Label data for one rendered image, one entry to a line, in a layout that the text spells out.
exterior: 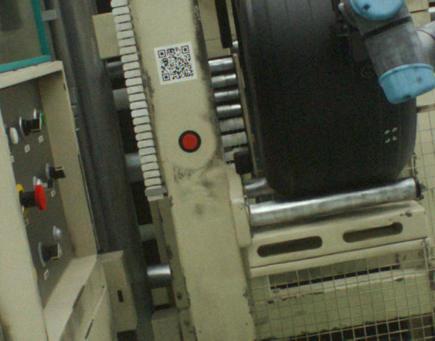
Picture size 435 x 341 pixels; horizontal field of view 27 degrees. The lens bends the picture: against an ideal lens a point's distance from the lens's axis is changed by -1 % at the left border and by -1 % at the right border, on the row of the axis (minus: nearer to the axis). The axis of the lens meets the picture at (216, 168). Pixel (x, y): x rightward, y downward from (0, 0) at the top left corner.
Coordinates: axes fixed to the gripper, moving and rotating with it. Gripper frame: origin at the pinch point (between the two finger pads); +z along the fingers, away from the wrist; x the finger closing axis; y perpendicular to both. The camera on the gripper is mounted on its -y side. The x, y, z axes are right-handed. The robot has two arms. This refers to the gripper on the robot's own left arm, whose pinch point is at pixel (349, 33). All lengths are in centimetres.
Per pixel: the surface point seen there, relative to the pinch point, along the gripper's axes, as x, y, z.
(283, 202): 15.7, -29.1, 18.1
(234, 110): 22, -9, 62
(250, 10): 16.2, 7.5, 5.5
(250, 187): 21, -27, 45
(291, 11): 9.3, 5.6, 2.0
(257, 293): 24, -59, 86
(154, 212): 49, -33, 102
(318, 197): 8.8, -29.3, 17.9
